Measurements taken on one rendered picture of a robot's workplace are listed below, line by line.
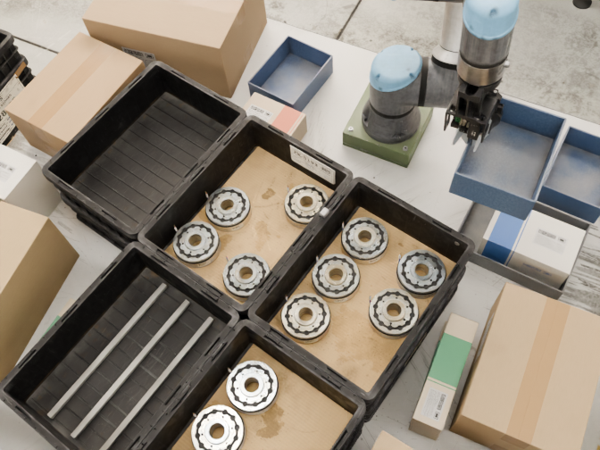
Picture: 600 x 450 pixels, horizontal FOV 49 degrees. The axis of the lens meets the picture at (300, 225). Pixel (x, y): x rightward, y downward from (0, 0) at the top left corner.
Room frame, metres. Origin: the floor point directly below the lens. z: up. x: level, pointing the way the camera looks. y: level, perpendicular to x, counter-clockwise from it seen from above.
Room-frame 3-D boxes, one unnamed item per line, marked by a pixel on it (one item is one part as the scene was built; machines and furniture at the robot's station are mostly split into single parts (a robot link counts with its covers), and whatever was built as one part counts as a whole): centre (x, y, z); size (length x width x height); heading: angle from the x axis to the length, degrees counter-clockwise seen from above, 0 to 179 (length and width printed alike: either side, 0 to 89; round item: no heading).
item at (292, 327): (0.47, 0.01, 0.86); 0.10 x 0.10 x 0.01
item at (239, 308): (0.71, 0.11, 0.92); 0.40 x 0.30 x 0.02; 138
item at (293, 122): (1.06, 0.05, 0.74); 0.16 x 0.12 x 0.07; 53
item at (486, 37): (0.69, -0.31, 1.42); 0.09 x 0.08 x 0.11; 166
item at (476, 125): (0.68, -0.32, 1.26); 0.09 x 0.08 x 0.12; 146
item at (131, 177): (0.92, 0.33, 0.87); 0.40 x 0.30 x 0.11; 138
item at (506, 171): (0.66, -0.40, 1.10); 0.20 x 0.15 x 0.07; 148
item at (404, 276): (0.54, -0.24, 0.86); 0.10 x 0.10 x 0.01
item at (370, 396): (0.51, -0.11, 0.92); 0.40 x 0.30 x 0.02; 138
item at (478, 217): (0.65, -0.52, 0.73); 0.27 x 0.20 x 0.05; 55
